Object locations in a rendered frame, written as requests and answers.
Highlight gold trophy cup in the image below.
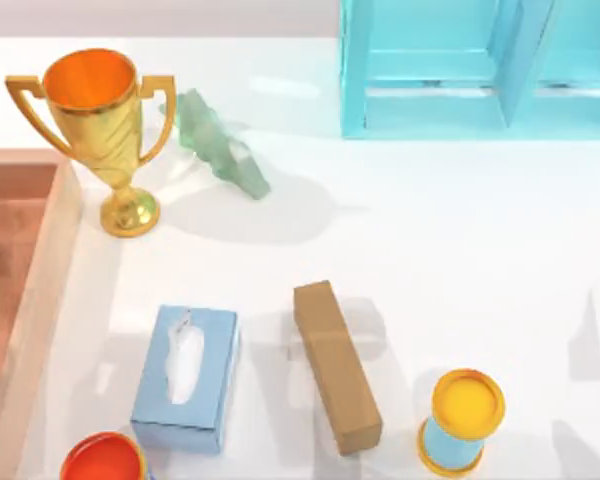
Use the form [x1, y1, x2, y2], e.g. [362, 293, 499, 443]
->
[4, 48, 176, 240]

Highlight long brown cardboard box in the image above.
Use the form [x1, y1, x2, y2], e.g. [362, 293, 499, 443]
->
[293, 279, 385, 457]

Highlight light blue rack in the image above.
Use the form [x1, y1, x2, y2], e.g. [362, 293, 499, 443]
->
[339, 0, 600, 142]

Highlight yellow and blue can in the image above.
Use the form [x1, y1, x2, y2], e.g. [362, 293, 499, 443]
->
[417, 368, 507, 476]

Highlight light blue tissue box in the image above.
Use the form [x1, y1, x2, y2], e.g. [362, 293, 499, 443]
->
[130, 304, 242, 456]

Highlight salmon shallow box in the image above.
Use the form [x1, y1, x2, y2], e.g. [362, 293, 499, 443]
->
[0, 148, 85, 480]

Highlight red and orange can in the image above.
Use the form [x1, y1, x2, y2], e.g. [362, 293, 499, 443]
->
[59, 431, 150, 480]

